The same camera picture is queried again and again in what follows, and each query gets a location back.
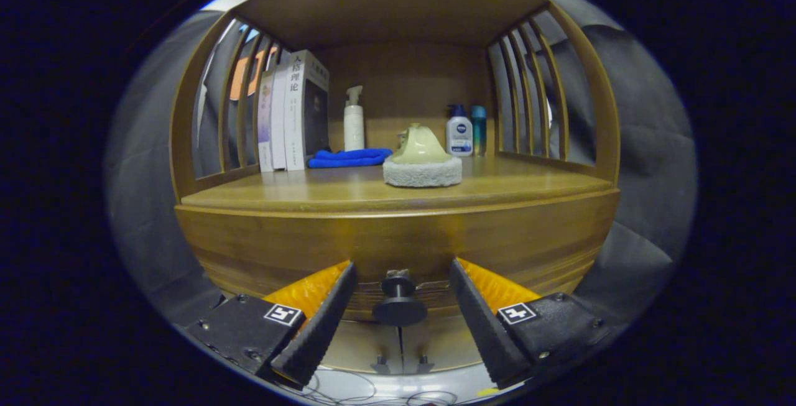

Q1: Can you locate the black backdrop cloth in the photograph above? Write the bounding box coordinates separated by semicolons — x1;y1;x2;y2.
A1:
106;0;697;332

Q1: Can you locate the white pump bottle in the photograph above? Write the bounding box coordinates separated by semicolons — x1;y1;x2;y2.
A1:
343;86;366;152

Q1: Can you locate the wooden cabinet door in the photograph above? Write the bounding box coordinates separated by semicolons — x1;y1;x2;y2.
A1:
398;315;483;374
323;318;402;374

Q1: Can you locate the wooden cabinet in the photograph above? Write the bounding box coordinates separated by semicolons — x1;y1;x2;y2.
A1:
169;0;622;376

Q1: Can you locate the purple spine book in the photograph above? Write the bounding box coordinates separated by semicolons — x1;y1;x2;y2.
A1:
257;69;275;173

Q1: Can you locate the wooden countertop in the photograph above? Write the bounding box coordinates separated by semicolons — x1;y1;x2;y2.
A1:
180;154;616;214

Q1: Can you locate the blue cloth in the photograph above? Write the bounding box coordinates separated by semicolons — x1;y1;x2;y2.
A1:
307;148;394;169

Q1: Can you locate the teal bottle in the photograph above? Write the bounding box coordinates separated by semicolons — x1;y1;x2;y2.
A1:
471;105;488;157

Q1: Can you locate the tangle of floor cables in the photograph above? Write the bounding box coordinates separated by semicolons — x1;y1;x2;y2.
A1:
274;366;461;406

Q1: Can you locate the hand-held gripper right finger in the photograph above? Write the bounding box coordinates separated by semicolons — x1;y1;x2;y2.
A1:
449;258;613;390

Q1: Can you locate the pale green brush white pad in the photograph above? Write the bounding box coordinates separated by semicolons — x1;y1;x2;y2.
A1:
382;123;463;188

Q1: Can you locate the black drawer knob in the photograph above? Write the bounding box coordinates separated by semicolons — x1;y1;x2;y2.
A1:
372;269;428;327

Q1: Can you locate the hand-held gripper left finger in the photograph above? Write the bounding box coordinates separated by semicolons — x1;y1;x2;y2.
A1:
180;261;358;388

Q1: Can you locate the white lotion bottle blue cap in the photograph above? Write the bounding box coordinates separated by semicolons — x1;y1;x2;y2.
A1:
445;104;473;157

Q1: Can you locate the white book with portrait cover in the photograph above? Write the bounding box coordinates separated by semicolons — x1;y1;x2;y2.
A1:
284;50;330;172

